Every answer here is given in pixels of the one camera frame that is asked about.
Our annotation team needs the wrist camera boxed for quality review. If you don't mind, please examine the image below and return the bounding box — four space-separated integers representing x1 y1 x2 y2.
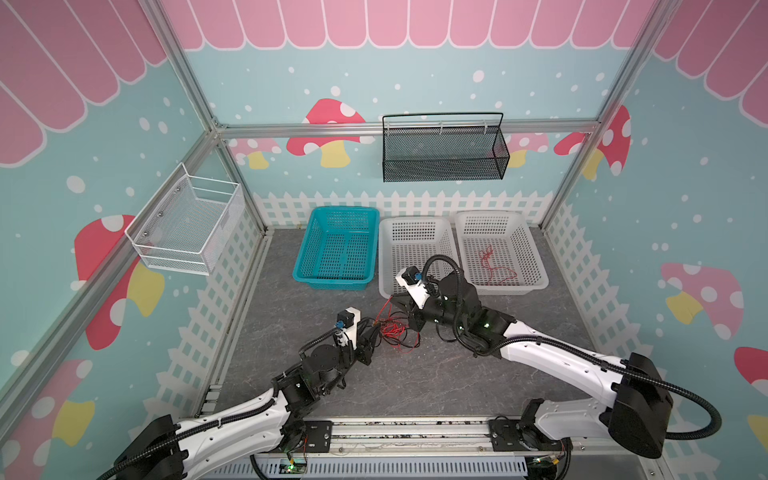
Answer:
395 266 430 309
334 307 361 350

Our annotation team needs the middle white plastic basket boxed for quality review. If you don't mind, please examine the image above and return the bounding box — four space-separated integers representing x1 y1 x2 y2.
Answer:
378 217 459 299

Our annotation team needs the white plastic basket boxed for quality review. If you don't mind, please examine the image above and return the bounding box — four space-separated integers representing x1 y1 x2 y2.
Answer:
455 211 549 296
378 217 459 299

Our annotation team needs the right white plastic basket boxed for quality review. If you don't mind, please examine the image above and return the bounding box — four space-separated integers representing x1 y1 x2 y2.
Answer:
455 211 549 296

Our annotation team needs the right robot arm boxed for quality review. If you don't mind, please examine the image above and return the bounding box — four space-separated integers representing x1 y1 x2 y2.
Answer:
394 254 722 459

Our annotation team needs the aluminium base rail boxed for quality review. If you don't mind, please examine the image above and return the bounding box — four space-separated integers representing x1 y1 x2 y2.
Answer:
161 415 661 480

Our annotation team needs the white wire mesh wall basket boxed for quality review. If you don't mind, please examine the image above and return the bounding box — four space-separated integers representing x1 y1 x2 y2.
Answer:
125 164 245 276

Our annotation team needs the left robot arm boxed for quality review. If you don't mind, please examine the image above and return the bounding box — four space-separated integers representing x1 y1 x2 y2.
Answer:
100 318 379 479

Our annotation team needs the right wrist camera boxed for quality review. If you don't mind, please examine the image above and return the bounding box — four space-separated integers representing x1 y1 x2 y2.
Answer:
395 266 430 309

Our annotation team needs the black cable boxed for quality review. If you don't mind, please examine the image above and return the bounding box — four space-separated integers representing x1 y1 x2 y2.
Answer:
377 323 422 352

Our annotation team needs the black wire mesh wall basket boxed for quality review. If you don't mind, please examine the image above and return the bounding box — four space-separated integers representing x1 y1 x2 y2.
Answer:
381 112 511 183

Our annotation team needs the teal plastic basket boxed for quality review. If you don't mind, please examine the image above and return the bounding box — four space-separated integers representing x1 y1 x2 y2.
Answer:
293 206 380 291

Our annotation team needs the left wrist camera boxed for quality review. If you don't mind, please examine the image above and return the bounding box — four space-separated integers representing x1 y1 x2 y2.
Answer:
334 307 361 350

